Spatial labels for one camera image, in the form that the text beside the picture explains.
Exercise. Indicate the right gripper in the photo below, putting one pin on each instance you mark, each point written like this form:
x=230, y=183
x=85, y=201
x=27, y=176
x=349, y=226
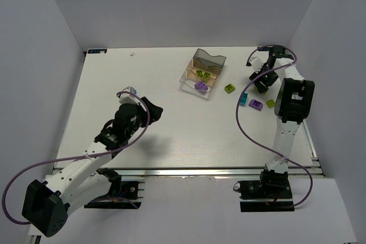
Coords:
x=263, y=82

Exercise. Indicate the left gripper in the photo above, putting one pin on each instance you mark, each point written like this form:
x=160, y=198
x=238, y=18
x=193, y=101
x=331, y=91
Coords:
x=147, y=108

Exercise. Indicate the purple sloped lego brick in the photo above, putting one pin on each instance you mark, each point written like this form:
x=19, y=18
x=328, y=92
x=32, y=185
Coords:
x=255, y=104

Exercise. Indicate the purple long lego brick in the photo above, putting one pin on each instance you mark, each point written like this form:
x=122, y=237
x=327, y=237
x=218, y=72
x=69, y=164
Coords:
x=201, y=87

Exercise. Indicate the green long lego brick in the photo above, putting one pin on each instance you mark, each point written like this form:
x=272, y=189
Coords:
x=229, y=88

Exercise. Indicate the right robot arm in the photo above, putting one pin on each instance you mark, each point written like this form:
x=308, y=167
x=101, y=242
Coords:
x=293, y=102

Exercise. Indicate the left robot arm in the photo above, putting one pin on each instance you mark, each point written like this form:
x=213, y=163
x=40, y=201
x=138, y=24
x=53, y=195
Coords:
x=49, y=203

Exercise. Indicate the teal lego brick right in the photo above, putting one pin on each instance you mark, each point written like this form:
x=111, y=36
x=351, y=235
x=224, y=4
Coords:
x=243, y=99

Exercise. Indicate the blue label right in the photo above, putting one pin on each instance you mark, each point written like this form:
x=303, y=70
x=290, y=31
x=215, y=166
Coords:
x=263, y=48

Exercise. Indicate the blue label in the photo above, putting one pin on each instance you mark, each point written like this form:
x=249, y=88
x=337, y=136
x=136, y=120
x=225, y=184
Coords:
x=97, y=51
x=263, y=48

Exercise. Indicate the clear plastic bin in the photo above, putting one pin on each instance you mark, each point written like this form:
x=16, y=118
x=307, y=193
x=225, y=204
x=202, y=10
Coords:
x=190, y=82

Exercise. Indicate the blue label left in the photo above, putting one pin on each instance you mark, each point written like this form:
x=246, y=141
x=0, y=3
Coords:
x=97, y=51

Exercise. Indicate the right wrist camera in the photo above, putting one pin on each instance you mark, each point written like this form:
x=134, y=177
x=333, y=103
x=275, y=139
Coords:
x=255, y=63

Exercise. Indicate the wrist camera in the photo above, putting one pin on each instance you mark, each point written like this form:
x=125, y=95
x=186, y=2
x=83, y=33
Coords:
x=255, y=63
x=127, y=96

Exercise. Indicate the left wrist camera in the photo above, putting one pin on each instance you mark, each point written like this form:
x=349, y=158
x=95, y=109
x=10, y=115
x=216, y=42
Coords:
x=127, y=96

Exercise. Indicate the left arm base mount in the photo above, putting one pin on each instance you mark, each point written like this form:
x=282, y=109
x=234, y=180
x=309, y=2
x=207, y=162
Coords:
x=121, y=195

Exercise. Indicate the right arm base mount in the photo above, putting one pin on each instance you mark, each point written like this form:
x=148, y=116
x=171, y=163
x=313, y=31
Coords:
x=270, y=193

